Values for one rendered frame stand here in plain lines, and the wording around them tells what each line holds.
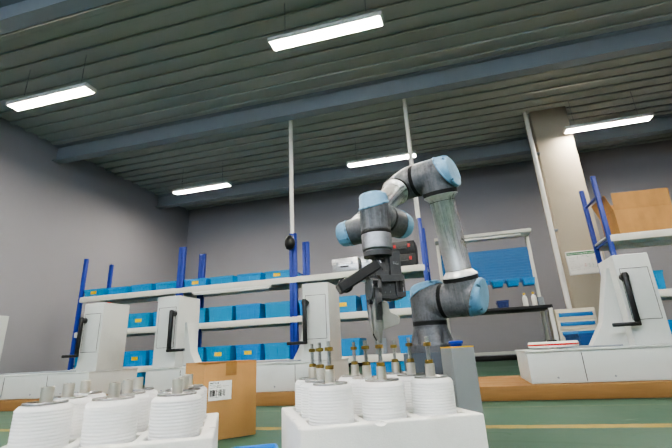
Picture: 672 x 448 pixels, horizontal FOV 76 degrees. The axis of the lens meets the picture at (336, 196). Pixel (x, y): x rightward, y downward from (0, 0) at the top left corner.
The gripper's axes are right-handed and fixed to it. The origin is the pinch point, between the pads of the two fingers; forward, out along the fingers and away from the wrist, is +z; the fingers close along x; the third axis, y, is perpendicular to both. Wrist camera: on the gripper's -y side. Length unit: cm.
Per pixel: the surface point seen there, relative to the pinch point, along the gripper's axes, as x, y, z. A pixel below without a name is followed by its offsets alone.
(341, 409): -5.0, -9.7, 13.8
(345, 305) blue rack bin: 467, 86, -53
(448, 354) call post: 18.8, 25.3, 4.9
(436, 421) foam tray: -7.4, 9.5, 17.1
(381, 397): -4.4, -0.9, 12.2
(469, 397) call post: 17.0, 28.9, 15.8
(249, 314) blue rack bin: 525, -39, -51
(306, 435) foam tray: -8.5, -17.4, 17.4
